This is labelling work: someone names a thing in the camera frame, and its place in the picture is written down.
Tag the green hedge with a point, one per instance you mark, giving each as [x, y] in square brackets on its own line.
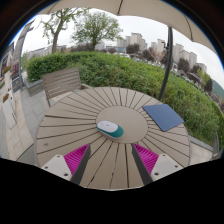
[133, 73]

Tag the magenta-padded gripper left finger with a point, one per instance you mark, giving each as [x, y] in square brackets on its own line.
[75, 159]

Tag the beige parasol canopy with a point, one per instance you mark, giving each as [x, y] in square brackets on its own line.
[150, 11]

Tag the white and teal computer mouse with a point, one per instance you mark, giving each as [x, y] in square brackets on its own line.
[108, 128]

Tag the group of apartment buildings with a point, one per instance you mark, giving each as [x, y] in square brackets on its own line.
[136, 39]

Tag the blue mouse pad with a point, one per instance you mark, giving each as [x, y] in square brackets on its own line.
[163, 116]

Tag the round leafy green tree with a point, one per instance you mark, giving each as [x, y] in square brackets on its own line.
[95, 28]

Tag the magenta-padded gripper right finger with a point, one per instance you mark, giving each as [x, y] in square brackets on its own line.
[146, 159]

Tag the grey slatted wooden chair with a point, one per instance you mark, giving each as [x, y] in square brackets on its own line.
[61, 81]

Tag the sparse thin-leaved tree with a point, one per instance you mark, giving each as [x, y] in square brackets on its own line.
[55, 36]

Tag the dark curved parasol pole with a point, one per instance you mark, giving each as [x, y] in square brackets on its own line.
[168, 60]

